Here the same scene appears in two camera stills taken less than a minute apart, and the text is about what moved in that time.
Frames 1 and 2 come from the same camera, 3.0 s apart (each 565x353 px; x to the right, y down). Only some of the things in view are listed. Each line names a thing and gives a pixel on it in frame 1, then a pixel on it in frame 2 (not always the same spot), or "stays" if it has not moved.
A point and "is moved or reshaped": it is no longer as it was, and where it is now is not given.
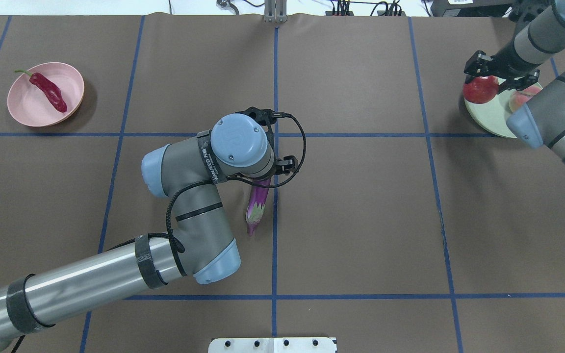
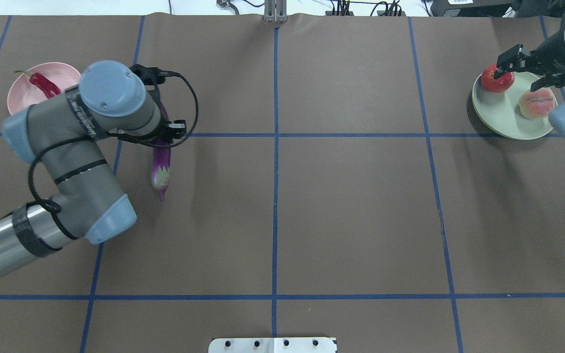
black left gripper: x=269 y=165 to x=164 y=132
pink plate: x=31 y=104 stays
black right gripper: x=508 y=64 to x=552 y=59
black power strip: x=380 y=13 stays
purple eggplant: x=256 y=205 is moved or reshaped
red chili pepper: x=52 y=89 stays
